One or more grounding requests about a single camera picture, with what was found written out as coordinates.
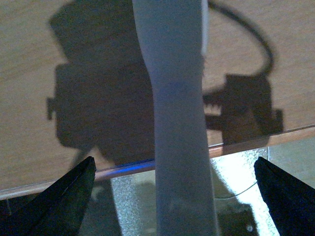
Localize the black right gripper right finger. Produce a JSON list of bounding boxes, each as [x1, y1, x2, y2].
[[254, 157, 315, 236]]

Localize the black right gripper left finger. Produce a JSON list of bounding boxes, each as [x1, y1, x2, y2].
[[0, 156, 95, 236]]

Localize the beige hand brush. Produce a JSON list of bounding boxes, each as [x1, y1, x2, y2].
[[132, 0, 218, 236]]

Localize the wooden nightstand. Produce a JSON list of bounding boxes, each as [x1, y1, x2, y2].
[[0, 0, 315, 200]]

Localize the white cable on floor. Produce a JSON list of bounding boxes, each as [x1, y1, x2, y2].
[[215, 180, 259, 200]]

